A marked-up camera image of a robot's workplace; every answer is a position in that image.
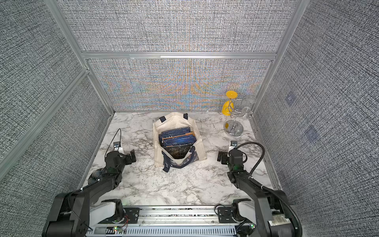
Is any yellow wine glass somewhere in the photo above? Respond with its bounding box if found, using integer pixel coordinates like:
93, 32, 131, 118
222, 90, 238, 116

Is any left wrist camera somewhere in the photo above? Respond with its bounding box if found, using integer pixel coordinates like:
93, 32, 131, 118
113, 141, 124, 154

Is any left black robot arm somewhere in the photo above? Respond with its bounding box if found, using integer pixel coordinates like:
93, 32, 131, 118
42, 150, 136, 237

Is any black book gold lettering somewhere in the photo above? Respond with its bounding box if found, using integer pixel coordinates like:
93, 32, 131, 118
164, 145, 192, 160

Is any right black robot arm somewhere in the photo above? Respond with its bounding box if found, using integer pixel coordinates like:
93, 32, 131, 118
217, 149, 303, 237

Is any cream canvas tote bag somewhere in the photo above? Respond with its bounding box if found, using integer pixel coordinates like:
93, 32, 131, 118
153, 112, 207, 173

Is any dark round cup cluster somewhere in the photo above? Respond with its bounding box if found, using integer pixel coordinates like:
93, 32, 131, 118
87, 170, 102, 185

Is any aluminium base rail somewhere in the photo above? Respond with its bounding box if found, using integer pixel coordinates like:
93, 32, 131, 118
86, 204, 259, 237

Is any clear wine glass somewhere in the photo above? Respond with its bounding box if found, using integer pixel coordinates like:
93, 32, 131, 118
242, 95, 257, 118

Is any blue book stack in bag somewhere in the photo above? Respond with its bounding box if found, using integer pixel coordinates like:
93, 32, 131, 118
159, 127, 197, 147

